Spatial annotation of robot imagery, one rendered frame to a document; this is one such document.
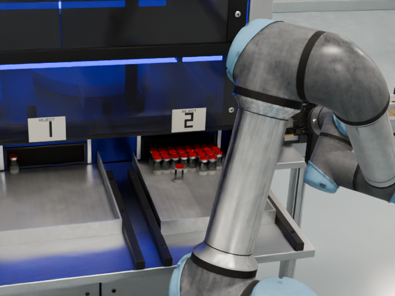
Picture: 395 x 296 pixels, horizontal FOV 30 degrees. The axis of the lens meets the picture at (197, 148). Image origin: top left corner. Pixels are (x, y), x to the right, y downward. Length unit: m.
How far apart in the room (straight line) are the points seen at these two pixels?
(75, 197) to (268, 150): 0.66
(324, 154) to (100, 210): 0.52
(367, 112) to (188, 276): 0.40
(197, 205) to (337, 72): 0.67
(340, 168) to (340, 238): 1.86
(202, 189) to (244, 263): 0.56
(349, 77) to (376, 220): 2.43
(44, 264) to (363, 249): 2.02
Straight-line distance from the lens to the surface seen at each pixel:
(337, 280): 3.08
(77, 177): 1.82
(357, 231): 3.43
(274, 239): 1.61
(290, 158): 1.97
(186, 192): 1.75
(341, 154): 1.52
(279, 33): 1.18
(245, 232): 1.22
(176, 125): 1.80
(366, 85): 1.16
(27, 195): 1.75
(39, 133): 1.75
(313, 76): 1.14
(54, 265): 1.51
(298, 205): 2.21
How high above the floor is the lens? 1.73
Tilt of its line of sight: 25 degrees down
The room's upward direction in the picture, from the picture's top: 3 degrees clockwise
